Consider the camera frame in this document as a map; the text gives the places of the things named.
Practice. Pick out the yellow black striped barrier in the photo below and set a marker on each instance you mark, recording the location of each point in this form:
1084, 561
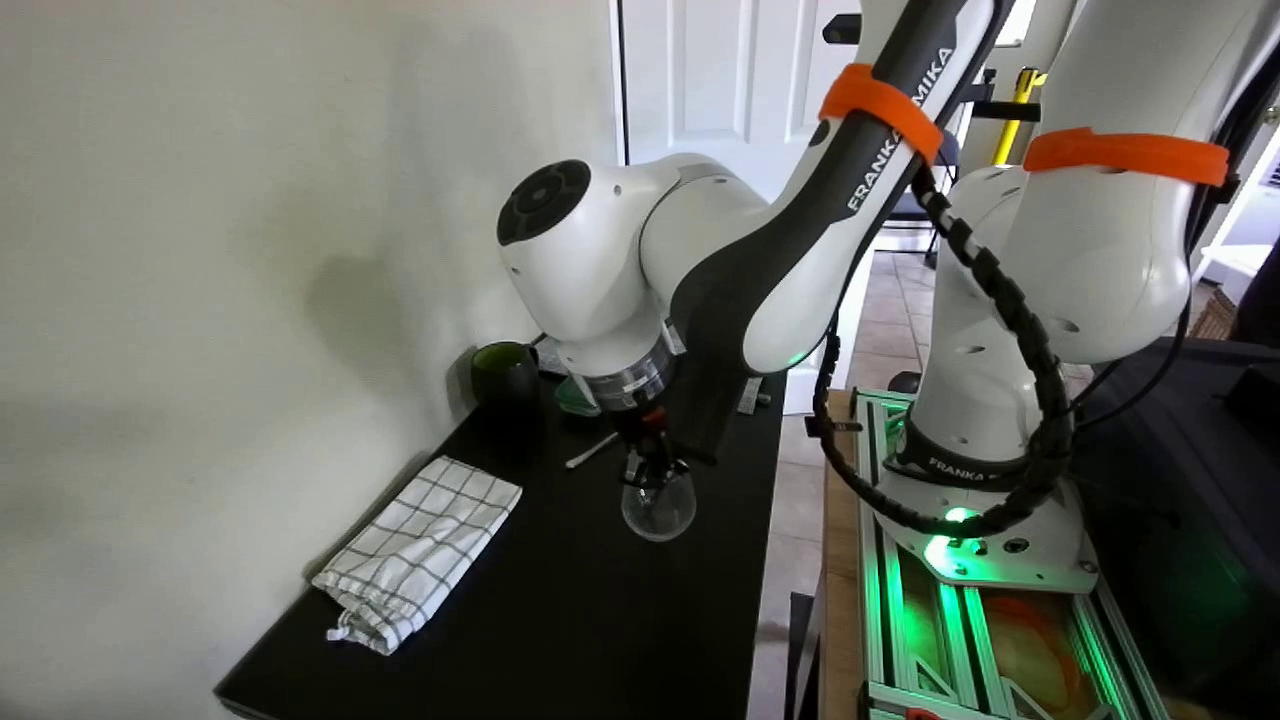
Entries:
1023, 100

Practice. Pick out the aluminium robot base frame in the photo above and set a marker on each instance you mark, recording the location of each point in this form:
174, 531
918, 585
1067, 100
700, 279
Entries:
984, 643

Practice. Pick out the clear stemless glass cup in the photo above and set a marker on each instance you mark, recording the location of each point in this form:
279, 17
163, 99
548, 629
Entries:
657, 515

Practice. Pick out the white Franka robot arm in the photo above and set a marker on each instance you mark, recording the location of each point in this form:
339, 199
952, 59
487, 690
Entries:
585, 265

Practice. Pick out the black table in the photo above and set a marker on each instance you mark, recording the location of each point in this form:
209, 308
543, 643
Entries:
585, 612

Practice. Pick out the black equipment case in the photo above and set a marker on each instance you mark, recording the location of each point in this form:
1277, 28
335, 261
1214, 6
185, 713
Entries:
1187, 535

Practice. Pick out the white checked dish cloth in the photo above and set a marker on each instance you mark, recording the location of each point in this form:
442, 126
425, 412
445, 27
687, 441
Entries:
422, 545

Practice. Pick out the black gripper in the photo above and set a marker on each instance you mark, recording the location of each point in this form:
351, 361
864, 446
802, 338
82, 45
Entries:
650, 423

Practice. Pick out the dark green mug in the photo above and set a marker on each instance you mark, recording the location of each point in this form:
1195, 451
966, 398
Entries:
503, 383

